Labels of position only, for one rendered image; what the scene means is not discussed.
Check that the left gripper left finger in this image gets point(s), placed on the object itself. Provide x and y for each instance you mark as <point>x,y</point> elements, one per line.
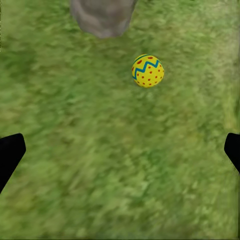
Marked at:
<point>12,149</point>

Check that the tree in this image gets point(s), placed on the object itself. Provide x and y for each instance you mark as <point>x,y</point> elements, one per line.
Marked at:
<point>103,18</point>

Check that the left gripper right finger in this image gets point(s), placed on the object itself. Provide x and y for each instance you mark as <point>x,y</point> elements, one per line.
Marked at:
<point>232,149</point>

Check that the easter egg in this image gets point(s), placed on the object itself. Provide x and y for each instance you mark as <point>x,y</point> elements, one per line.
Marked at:
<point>147,71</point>

